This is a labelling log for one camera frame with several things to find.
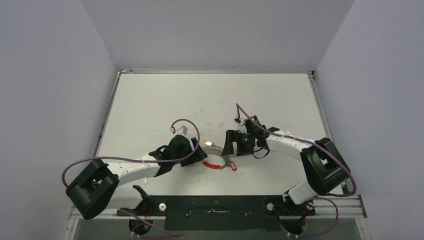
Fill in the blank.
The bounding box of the steel key organizer ring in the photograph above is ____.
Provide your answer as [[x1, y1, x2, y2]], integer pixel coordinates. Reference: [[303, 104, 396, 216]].
[[200, 145, 231, 171]]

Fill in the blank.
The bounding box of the red key tag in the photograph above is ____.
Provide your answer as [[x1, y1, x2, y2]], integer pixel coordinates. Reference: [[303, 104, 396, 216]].
[[228, 160, 237, 172]]

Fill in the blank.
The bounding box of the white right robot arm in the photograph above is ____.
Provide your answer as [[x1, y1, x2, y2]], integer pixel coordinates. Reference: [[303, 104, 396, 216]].
[[221, 116, 351, 215]]

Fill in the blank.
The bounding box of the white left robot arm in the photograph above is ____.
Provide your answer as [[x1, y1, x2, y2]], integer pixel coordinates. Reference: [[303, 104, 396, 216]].
[[65, 135, 207, 220]]

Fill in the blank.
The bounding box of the yellow key tag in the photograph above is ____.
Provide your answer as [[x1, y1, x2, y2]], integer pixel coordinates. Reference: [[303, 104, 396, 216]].
[[203, 140, 214, 146]]

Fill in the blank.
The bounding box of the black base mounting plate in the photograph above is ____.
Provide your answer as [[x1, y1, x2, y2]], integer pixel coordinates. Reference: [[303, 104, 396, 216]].
[[129, 195, 316, 232]]

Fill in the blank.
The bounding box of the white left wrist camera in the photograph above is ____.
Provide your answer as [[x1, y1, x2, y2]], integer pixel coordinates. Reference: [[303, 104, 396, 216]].
[[174, 125, 188, 136]]

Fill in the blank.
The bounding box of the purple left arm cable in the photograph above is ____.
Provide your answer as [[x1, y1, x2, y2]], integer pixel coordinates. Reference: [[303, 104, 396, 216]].
[[61, 118, 201, 188]]

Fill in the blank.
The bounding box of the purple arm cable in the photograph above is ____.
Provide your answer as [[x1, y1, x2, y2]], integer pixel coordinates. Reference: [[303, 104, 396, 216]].
[[235, 102, 358, 198], [61, 118, 201, 188]]

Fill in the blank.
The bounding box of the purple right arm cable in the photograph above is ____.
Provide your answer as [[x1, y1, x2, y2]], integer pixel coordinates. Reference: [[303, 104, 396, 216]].
[[235, 102, 358, 198]]

